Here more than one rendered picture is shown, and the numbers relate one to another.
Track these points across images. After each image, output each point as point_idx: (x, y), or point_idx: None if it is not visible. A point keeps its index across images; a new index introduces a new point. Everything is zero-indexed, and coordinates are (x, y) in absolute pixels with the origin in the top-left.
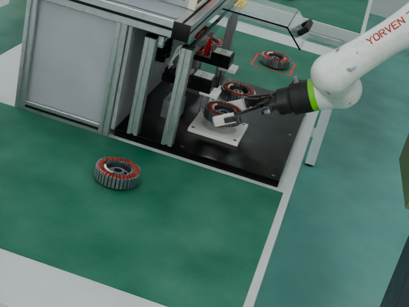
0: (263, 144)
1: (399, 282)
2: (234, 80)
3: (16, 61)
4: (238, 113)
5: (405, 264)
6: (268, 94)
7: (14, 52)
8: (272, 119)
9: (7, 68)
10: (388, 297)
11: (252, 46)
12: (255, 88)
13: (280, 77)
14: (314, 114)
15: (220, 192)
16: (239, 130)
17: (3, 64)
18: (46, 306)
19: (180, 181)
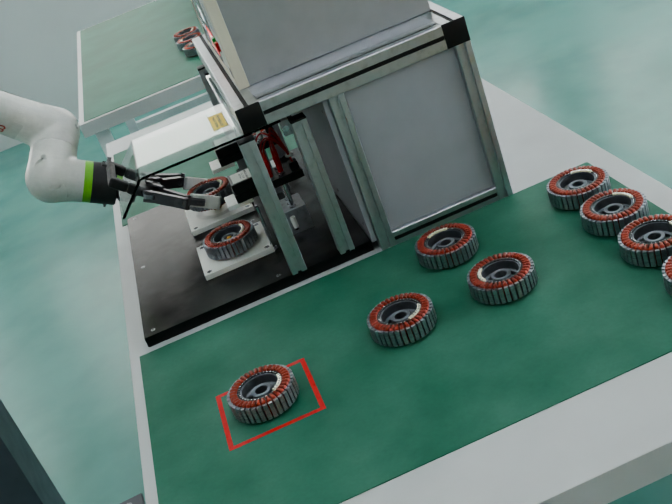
0: (162, 235)
1: (19, 441)
2: (272, 279)
3: (504, 115)
4: (179, 176)
5: (8, 426)
6: (155, 191)
7: (532, 116)
8: (175, 268)
9: (489, 108)
10: (39, 484)
11: (355, 419)
12: (233, 295)
13: (228, 375)
14: (131, 344)
15: (174, 188)
16: (194, 219)
17: (500, 107)
18: (211, 103)
19: (210, 172)
